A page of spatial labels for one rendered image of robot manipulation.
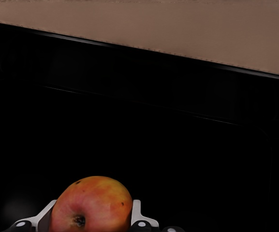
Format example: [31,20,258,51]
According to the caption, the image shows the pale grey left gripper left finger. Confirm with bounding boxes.
[3,199,58,232]

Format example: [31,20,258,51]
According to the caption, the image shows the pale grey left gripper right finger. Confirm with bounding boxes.
[130,199,164,232]

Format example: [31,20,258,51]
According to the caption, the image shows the red yellow apple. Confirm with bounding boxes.
[49,175,133,232]

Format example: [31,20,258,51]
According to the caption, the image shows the black tray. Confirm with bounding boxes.
[0,20,279,232]

